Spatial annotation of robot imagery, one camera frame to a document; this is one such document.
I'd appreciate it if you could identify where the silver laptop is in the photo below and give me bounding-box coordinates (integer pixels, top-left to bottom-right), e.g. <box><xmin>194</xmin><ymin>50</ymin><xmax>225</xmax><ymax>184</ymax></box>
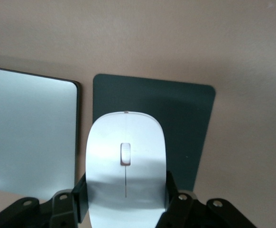
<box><xmin>0</xmin><ymin>65</ymin><xmax>83</xmax><ymax>201</ymax></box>

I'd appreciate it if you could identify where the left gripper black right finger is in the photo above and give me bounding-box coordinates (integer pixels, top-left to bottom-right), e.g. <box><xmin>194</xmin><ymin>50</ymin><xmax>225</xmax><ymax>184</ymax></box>
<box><xmin>156</xmin><ymin>170</ymin><xmax>259</xmax><ymax>228</ymax></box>

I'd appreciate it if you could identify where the white computer mouse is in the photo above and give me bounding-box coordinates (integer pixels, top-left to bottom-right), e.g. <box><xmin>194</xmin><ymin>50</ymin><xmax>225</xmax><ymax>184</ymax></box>
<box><xmin>85</xmin><ymin>110</ymin><xmax>167</xmax><ymax>228</ymax></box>

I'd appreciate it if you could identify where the black mouse pad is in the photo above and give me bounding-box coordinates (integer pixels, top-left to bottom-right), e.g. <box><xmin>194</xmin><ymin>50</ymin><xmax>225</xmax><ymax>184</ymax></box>
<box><xmin>92</xmin><ymin>73</ymin><xmax>217</xmax><ymax>193</ymax></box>

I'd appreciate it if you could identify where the brown table cover mat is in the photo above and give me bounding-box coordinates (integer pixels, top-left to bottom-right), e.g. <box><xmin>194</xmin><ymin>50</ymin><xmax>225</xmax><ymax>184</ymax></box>
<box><xmin>0</xmin><ymin>0</ymin><xmax>276</xmax><ymax>228</ymax></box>

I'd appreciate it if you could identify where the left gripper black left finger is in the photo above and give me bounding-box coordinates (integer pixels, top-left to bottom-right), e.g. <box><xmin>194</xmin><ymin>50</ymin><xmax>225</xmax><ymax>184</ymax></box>
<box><xmin>0</xmin><ymin>171</ymin><xmax>90</xmax><ymax>228</ymax></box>

